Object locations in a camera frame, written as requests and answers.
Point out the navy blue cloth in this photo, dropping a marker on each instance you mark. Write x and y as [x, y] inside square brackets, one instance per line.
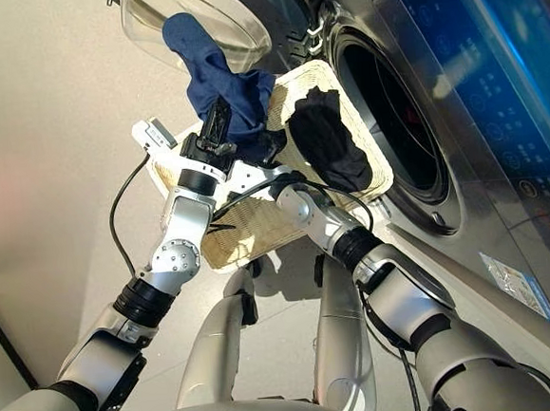
[208, 77]

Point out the round glass washing machine door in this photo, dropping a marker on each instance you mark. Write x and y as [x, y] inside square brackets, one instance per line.
[222, 24]

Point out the grey washing machine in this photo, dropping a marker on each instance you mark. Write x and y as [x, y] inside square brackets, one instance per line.
[478, 127]

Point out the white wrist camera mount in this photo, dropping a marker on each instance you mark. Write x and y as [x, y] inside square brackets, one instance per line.
[155, 134]
[249, 176]

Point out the black cloth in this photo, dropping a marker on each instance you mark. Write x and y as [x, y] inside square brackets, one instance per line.
[327, 139]

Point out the silver robot leg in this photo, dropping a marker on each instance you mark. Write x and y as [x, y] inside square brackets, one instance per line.
[214, 343]
[342, 333]

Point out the pale woven laundry basket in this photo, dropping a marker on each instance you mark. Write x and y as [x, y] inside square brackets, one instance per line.
[257, 226]

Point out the blue white machine label sticker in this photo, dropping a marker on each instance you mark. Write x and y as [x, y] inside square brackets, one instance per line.
[520, 291]

